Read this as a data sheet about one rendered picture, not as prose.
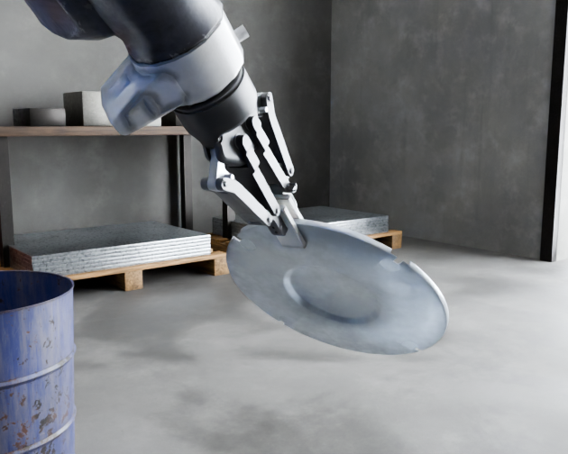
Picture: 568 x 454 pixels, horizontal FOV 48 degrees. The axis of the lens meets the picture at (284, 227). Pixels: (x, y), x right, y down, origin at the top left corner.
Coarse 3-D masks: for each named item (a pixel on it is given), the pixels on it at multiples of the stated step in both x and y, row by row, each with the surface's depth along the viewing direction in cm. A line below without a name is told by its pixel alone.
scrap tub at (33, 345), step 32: (0, 288) 167; (32, 288) 167; (64, 288) 161; (0, 320) 131; (32, 320) 136; (64, 320) 145; (0, 352) 132; (32, 352) 137; (64, 352) 146; (0, 384) 132; (32, 384) 138; (64, 384) 147; (0, 416) 134; (32, 416) 139; (64, 416) 148; (0, 448) 135; (32, 448) 139; (64, 448) 149
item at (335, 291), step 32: (320, 224) 70; (256, 256) 80; (288, 256) 77; (320, 256) 74; (352, 256) 72; (384, 256) 69; (256, 288) 87; (288, 288) 84; (320, 288) 82; (352, 288) 79; (384, 288) 75; (416, 288) 72; (320, 320) 87; (352, 320) 85; (384, 320) 81; (416, 320) 78; (448, 320) 76; (384, 352) 88
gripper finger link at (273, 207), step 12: (240, 144) 60; (252, 156) 62; (228, 168) 64; (240, 168) 63; (252, 168) 62; (240, 180) 65; (252, 180) 64; (264, 180) 65; (252, 192) 65; (264, 192) 65; (264, 204) 66; (276, 204) 67
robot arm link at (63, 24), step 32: (32, 0) 53; (64, 0) 50; (96, 0) 48; (128, 0) 47; (160, 0) 47; (192, 0) 49; (64, 32) 54; (96, 32) 52; (128, 32) 50; (160, 32) 50; (192, 32) 50
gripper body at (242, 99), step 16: (240, 80) 56; (224, 96) 55; (240, 96) 56; (256, 96) 59; (176, 112) 57; (192, 112) 56; (208, 112) 55; (224, 112) 56; (240, 112) 57; (256, 112) 63; (192, 128) 57; (208, 128) 57; (224, 128) 57; (240, 128) 61; (208, 144) 58; (224, 144) 59; (256, 144) 64; (208, 160) 60; (224, 160) 59; (240, 160) 61
